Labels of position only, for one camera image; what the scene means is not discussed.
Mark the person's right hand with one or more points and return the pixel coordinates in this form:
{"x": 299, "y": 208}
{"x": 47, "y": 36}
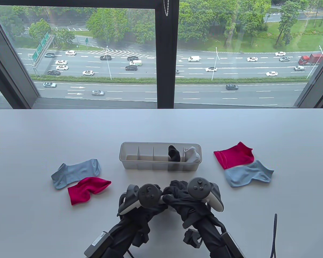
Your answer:
{"x": 183, "y": 207}

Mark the person's left hand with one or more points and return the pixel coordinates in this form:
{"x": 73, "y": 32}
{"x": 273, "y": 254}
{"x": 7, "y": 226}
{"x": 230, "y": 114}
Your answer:
{"x": 156, "y": 212}

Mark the black sock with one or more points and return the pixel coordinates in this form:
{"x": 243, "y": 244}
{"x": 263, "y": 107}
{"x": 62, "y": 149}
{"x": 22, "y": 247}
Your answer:
{"x": 172, "y": 150}
{"x": 176, "y": 158}

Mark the white sock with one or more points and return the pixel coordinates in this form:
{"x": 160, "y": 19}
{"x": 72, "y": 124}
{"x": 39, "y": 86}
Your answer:
{"x": 196, "y": 158}
{"x": 188, "y": 150}

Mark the red sock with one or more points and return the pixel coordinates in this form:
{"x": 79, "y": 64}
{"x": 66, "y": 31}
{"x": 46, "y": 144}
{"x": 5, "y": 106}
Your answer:
{"x": 234, "y": 157}
{"x": 80, "y": 192}

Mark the light blue sock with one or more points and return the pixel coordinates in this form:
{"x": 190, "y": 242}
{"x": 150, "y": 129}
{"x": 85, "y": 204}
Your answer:
{"x": 247, "y": 174}
{"x": 75, "y": 172}

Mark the person's right forearm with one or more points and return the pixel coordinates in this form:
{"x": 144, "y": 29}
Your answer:
{"x": 208, "y": 237}

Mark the grey handheld controller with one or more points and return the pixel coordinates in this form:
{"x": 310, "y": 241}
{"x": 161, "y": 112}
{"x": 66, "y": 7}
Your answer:
{"x": 197, "y": 188}
{"x": 149, "y": 194}

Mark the clear plastic divided organizer box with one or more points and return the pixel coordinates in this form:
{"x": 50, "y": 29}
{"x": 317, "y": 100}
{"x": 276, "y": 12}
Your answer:
{"x": 142, "y": 165}

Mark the black box with white label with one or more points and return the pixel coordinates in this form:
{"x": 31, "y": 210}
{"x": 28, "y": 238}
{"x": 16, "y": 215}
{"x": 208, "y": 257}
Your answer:
{"x": 98, "y": 242}
{"x": 232, "y": 244}

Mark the green road sign gantry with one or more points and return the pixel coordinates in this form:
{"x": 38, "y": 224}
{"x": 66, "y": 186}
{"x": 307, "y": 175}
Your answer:
{"x": 39, "y": 49}

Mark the dark window frame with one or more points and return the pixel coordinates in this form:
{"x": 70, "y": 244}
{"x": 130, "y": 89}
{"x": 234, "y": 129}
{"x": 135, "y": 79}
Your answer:
{"x": 165, "y": 67}

